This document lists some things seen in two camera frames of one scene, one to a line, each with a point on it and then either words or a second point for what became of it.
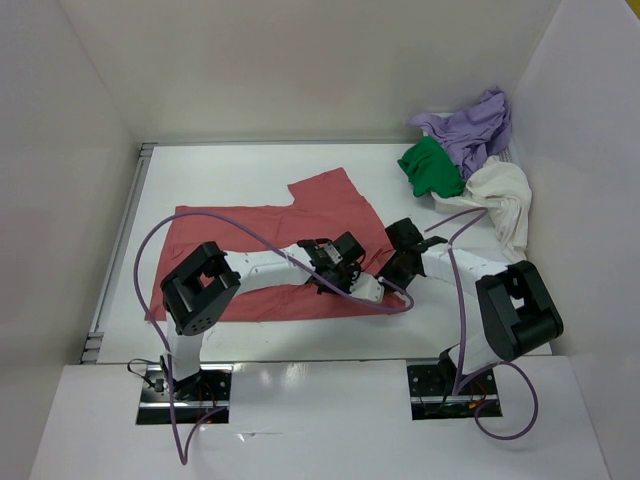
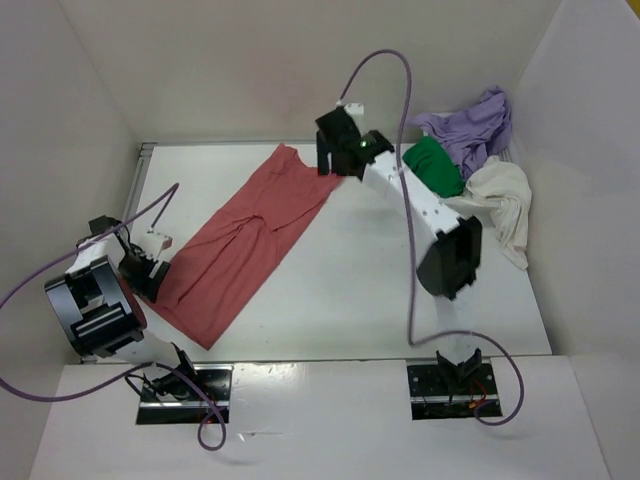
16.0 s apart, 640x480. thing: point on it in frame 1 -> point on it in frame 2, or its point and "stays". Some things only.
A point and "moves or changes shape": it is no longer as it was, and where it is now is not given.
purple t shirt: (473, 135) stays
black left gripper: (352, 274) -> (145, 285)
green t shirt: (430, 168) stays
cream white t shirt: (504, 191) stays
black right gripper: (386, 269) -> (322, 153)
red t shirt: (324, 207) moves or changes shape
